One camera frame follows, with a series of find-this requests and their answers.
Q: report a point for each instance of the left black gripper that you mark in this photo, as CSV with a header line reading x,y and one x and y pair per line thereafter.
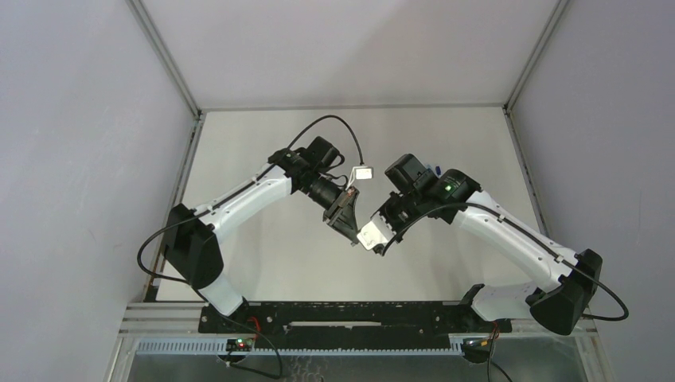
x,y
340,208

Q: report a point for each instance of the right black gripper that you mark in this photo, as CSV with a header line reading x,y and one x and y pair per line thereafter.
x,y
390,224

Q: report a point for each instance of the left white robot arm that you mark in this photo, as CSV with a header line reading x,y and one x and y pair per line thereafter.
x,y
192,240

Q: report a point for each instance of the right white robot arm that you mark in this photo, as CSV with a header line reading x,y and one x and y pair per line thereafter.
x,y
561,282

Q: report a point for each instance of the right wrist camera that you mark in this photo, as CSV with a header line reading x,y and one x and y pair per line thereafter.
x,y
375,235

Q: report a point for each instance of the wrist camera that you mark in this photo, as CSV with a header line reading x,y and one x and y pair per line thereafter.
x,y
362,173
375,235

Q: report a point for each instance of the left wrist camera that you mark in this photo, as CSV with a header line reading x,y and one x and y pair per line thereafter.
x,y
362,173

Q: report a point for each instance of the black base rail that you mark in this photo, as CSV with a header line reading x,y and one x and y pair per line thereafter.
x,y
345,326

